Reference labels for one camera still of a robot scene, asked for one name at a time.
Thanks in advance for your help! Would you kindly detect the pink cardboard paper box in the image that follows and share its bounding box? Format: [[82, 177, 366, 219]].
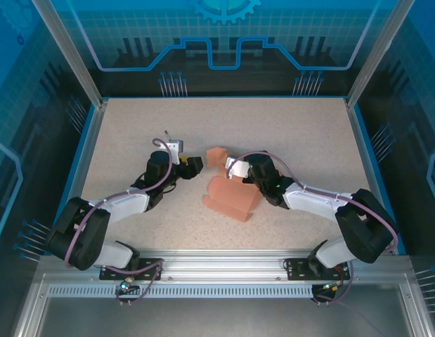
[[202, 147, 262, 223]]

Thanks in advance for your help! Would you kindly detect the left blue table rim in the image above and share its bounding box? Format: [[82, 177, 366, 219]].
[[44, 103, 98, 256]]

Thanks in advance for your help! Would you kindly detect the blue table rim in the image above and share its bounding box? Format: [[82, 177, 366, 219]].
[[353, 103, 408, 256], [44, 103, 98, 256]]

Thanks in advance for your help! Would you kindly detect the right blue table rim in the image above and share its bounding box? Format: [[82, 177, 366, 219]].
[[353, 103, 408, 256]]

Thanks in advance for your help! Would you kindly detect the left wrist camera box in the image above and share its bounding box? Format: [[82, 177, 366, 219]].
[[162, 138, 186, 164]]

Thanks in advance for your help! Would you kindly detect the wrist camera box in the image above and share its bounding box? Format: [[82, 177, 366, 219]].
[[162, 138, 186, 164], [225, 153, 252, 180]]

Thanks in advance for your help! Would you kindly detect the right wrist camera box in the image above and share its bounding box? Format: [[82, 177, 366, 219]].
[[225, 153, 252, 180]]

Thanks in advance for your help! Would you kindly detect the left aluminium table side rail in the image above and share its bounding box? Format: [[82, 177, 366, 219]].
[[54, 100, 109, 256]]

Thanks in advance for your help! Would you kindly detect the aluminium frame rail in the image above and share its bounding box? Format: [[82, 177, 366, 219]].
[[37, 249, 415, 282]]

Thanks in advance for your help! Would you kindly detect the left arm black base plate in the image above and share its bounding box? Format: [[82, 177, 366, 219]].
[[98, 258, 164, 282]]

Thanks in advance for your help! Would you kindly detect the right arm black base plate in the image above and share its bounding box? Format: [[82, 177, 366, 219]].
[[283, 258, 351, 282]]

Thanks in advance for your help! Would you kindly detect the left cable connector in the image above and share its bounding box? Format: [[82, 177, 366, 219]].
[[119, 277, 139, 293]]

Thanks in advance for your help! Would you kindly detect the cable connector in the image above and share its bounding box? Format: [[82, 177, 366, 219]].
[[320, 280, 344, 294], [119, 277, 139, 293]]

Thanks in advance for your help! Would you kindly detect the slotted grey cable duct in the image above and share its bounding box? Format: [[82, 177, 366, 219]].
[[47, 284, 315, 300]]

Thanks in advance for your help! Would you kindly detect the right cable connector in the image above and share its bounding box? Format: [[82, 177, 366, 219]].
[[320, 280, 344, 294]]

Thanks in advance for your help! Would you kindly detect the left aluminium frame post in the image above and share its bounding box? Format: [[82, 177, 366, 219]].
[[30, 0, 109, 108]]

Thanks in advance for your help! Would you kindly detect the aluminium frame post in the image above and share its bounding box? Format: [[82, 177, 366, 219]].
[[345, 0, 415, 110], [30, 0, 109, 108]]

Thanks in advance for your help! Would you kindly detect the right aluminium frame post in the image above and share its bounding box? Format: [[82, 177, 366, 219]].
[[345, 0, 415, 110]]

